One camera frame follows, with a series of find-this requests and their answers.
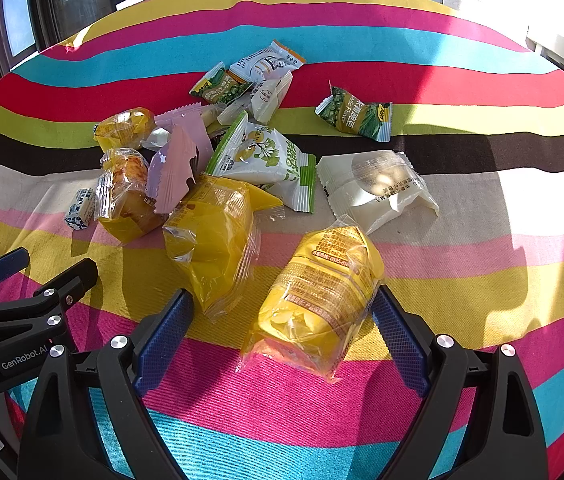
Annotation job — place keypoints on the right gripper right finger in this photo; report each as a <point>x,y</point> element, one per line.
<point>503,439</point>

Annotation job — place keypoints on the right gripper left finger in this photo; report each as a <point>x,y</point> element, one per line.
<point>61,437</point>

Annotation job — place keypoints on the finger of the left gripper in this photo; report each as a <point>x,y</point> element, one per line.
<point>72,284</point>
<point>13,262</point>

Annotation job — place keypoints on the small blue white candy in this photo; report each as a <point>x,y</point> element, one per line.
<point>80,211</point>

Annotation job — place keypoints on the yellow muffin pack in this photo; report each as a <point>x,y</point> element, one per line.
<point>123,206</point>

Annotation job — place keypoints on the yellow cake pack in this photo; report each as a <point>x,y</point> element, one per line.
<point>127,129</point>
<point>317,304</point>
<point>213,237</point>

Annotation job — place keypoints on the pink wafer wrapper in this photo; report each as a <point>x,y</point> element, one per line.
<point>171,171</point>

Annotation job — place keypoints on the yellow cake pack front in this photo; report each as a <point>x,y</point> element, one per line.
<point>317,304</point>

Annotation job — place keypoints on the white green lemon snack bag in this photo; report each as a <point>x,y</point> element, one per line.
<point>264,157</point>

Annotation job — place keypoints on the green pea snack bag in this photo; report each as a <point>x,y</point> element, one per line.
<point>348,114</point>
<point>220,86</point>

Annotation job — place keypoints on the translucent white pastry pack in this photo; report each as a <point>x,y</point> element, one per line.
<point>372,188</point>

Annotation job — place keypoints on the white red-logo pastry pack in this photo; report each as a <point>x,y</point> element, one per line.
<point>260,102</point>

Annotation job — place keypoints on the white orange snack bag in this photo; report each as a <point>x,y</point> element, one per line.
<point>271,62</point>

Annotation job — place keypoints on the clear beige pastry pack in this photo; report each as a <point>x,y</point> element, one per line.
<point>156,139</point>

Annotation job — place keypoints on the striped colourful tablecloth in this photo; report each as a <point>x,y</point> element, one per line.
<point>480,118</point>

